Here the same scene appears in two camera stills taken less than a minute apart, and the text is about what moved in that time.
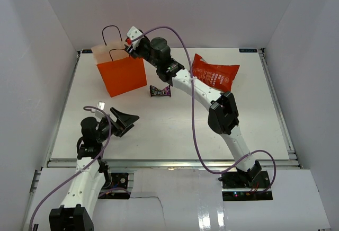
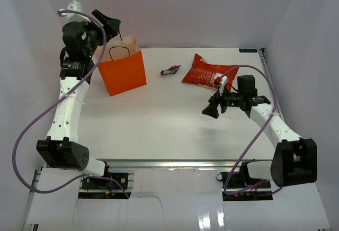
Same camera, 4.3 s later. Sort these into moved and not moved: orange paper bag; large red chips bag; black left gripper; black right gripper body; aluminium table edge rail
Moved: black right gripper body; black left gripper
Not moved: orange paper bag; aluminium table edge rail; large red chips bag
